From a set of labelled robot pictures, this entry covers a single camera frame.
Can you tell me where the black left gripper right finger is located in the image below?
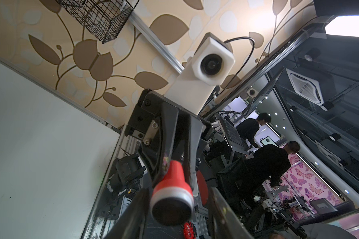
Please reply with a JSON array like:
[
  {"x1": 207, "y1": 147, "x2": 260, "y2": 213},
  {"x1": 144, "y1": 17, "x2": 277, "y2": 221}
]
[{"x1": 207, "y1": 187, "x2": 254, "y2": 239}]

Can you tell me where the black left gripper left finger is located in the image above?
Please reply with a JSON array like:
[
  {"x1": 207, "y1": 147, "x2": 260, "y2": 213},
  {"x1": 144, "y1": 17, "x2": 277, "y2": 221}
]
[{"x1": 105, "y1": 188, "x2": 150, "y2": 239}]

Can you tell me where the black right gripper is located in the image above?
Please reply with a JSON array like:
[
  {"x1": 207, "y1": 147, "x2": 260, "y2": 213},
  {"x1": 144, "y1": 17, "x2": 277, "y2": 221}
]
[{"x1": 125, "y1": 89, "x2": 213, "y2": 195}]

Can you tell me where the red cap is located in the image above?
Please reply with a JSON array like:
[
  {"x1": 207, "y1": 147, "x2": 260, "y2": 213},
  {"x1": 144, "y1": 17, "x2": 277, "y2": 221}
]
[{"x1": 183, "y1": 222, "x2": 196, "y2": 239}]

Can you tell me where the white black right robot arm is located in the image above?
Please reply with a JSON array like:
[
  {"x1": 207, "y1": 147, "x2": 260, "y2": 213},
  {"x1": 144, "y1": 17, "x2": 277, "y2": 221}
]
[{"x1": 116, "y1": 90, "x2": 213, "y2": 189}]

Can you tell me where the person in black seated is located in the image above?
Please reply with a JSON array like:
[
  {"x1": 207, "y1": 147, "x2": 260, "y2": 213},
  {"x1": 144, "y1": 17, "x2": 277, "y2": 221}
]
[{"x1": 239, "y1": 141, "x2": 300, "y2": 199}]

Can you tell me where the person in black standing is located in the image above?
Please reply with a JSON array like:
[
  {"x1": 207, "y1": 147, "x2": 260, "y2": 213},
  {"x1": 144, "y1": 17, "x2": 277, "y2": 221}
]
[{"x1": 235, "y1": 113, "x2": 272, "y2": 148}]

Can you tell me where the white ceiling air vent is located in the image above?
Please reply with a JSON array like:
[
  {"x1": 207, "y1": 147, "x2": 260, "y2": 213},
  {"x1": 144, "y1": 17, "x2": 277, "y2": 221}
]
[{"x1": 286, "y1": 69, "x2": 324, "y2": 106}]

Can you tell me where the bright ceiling light panel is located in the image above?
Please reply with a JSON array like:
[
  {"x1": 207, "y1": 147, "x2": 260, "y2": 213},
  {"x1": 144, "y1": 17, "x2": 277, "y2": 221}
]
[{"x1": 325, "y1": 16, "x2": 359, "y2": 37}]

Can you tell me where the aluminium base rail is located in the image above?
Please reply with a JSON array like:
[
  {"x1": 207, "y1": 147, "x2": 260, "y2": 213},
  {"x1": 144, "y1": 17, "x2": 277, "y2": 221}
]
[{"x1": 81, "y1": 125, "x2": 146, "y2": 239}]

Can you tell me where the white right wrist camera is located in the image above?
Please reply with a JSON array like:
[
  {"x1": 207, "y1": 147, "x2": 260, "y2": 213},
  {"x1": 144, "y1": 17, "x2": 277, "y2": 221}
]
[{"x1": 164, "y1": 32, "x2": 235, "y2": 115}]

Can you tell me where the black wire basket right wall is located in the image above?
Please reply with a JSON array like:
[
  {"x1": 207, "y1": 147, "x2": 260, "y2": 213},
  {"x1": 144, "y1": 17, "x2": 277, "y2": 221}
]
[{"x1": 57, "y1": 0, "x2": 139, "y2": 44}]

